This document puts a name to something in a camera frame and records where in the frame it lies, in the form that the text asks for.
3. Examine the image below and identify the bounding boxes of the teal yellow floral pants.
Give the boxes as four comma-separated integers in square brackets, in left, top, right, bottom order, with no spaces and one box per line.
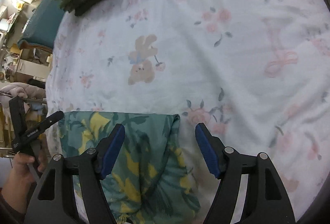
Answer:
[59,111,200,223]

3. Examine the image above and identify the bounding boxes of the person's left hand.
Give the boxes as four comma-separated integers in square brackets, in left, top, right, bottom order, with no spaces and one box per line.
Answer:
[1,152,35,214]

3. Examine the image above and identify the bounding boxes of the pink cloth on rack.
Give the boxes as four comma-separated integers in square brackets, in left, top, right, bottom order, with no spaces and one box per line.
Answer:
[1,82,46,106]

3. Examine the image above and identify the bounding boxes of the teal pillow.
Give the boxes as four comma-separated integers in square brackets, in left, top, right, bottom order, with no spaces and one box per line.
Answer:
[17,0,65,53]

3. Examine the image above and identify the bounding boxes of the white floral bed sheet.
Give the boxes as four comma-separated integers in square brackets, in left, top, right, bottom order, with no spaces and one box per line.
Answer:
[46,0,329,223]

